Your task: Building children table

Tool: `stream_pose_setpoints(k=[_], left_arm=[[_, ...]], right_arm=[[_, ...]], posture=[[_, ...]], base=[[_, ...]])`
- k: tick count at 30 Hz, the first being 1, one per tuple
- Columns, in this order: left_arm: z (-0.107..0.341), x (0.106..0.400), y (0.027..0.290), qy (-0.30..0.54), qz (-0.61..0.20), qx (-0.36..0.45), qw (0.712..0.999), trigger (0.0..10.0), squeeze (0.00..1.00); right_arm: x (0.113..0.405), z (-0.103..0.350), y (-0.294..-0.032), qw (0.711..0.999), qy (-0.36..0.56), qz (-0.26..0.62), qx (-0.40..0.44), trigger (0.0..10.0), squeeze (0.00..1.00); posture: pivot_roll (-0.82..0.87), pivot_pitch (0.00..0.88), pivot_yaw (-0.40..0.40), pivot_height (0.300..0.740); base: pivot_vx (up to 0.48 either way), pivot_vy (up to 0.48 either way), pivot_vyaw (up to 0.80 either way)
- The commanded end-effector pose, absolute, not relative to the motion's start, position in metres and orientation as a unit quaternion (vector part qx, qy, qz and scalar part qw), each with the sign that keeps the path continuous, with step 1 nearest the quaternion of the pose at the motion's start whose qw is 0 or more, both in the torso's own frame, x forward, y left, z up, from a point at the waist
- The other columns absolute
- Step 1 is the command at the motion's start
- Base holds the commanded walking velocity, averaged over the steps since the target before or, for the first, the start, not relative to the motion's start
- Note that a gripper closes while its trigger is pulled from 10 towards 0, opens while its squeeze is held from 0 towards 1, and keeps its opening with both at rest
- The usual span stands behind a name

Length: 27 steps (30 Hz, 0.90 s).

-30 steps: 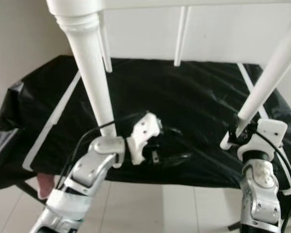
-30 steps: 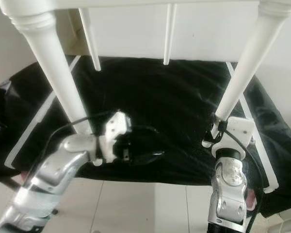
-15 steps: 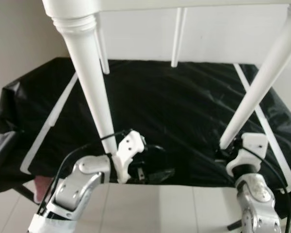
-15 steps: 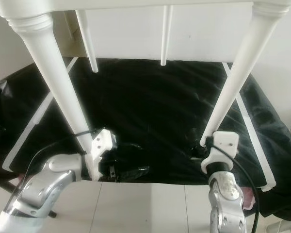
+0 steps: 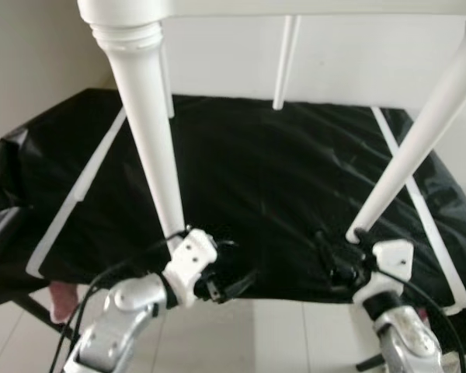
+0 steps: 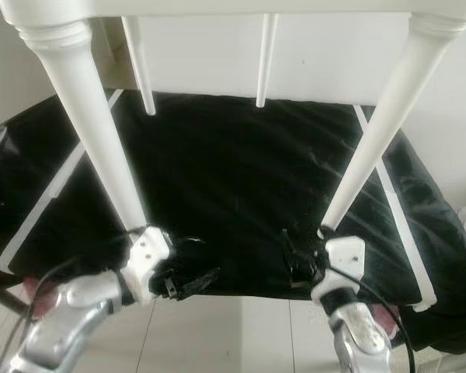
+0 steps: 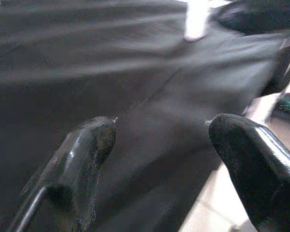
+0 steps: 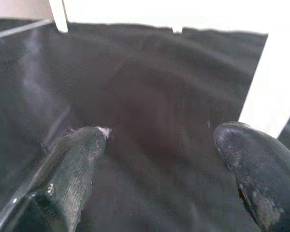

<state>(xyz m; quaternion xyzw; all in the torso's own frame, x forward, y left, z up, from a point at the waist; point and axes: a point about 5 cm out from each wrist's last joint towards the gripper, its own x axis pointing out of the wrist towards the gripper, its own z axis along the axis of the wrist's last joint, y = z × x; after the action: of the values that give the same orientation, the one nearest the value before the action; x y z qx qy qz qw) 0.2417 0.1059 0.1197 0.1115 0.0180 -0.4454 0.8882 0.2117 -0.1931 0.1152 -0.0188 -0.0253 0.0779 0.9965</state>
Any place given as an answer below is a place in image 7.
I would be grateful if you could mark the black table cloth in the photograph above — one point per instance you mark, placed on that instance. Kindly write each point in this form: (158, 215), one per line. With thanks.
(87, 60)

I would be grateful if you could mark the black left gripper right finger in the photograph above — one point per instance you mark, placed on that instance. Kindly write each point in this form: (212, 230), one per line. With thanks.
(256, 174)

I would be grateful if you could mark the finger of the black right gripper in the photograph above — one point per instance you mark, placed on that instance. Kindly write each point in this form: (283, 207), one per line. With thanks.
(256, 14)

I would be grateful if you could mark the white plastic table leg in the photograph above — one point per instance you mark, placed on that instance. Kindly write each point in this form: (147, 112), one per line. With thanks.
(195, 21)

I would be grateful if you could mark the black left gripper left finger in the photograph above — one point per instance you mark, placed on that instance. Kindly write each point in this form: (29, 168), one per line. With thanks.
(72, 174)

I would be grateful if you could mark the black box with coloured items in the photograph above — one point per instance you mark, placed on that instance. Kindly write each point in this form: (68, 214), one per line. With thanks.
(287, 106)

